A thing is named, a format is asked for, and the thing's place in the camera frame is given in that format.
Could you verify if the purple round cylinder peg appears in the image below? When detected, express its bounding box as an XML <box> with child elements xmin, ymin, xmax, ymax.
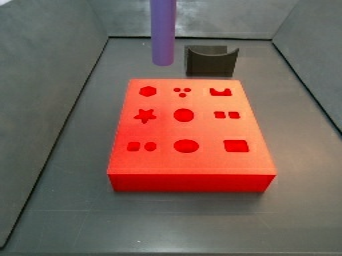
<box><xmin>150</xmin><ymin>0</ymin><xmax>177</xmax><ymax>66</ymax></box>

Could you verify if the red shape-sorting block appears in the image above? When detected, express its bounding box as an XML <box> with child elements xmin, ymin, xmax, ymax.
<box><xmin>107</xmin><ymin>79</ymin><xmax>277</xmax><ymax>192</ymax></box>

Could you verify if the black curved cradle holder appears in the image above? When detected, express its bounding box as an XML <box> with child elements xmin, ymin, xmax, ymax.
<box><xmin>185</xmin><ymin>45</ymin><xmax>240</xmax><ymax>77</ymax></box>

